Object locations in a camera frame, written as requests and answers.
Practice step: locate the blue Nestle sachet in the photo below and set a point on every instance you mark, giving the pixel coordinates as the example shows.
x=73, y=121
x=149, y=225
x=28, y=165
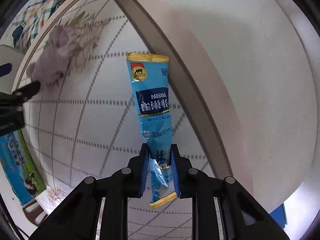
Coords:
x=149, y=82

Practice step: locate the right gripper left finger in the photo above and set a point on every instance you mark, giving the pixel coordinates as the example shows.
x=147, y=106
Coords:
x=97, y=208

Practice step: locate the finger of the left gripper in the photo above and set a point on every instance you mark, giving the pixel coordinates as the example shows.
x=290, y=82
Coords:
x=12, y=114
x=5, y=69

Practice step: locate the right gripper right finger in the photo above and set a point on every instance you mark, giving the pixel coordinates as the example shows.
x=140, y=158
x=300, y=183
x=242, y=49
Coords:
x=221, y=208

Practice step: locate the purple cloth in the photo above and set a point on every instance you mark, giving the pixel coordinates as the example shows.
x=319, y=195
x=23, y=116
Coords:
x=52, y=65

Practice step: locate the plaid blanket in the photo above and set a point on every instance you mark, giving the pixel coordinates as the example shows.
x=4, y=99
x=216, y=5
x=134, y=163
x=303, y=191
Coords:
x=31, y=20

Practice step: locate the cardboard box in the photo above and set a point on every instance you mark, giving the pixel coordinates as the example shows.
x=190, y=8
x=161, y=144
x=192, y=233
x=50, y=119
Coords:
x=19, y=168

